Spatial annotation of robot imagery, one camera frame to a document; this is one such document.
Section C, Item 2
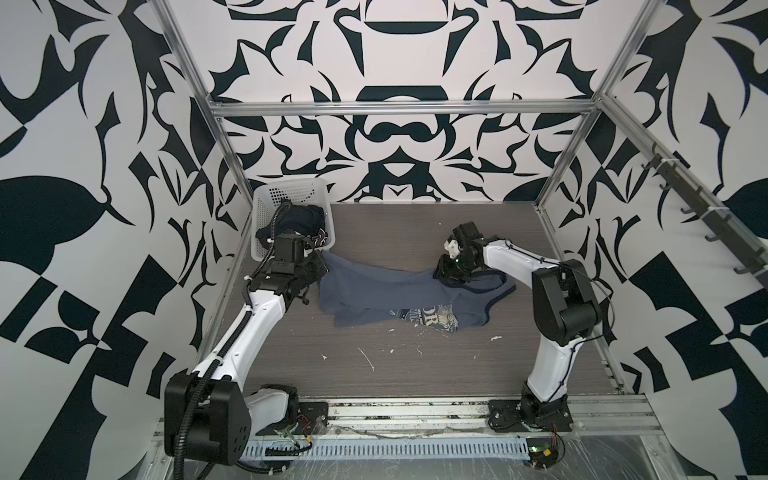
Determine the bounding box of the black corrugated cable hose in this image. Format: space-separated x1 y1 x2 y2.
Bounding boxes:
171 200 301 480

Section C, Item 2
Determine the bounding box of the aluminium frame back crossbar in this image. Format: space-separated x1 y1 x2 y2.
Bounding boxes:
208 99 595 118

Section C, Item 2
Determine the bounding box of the grey wall hook rack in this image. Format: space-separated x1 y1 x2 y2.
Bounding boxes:
643 144 767 289

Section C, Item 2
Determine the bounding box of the blue-grey tank top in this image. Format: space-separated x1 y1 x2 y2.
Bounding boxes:
319 252 516 333

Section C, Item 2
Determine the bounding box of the white slotted cable duct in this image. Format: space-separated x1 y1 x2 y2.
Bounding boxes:
241 437 530 462

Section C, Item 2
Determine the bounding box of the aluminium front rail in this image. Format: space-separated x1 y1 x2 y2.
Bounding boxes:
152 395 661 439

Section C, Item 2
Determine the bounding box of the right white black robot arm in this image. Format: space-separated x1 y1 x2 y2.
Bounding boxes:
436 222 603 430

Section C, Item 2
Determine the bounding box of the dark navy tank top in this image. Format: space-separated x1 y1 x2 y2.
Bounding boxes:
255 204 328 248

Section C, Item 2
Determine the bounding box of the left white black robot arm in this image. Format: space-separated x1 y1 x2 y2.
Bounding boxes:
164 233 328 477

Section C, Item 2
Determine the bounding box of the white plastic laundry basket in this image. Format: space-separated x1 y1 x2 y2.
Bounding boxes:
250 178 336 261

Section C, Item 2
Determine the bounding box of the green circuit board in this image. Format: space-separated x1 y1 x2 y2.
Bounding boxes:
525 436 565 471

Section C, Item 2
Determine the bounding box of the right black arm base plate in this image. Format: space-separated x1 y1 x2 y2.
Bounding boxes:
487 397 573 433

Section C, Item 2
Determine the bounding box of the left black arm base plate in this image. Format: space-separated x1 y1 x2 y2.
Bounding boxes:
291 401 329 436

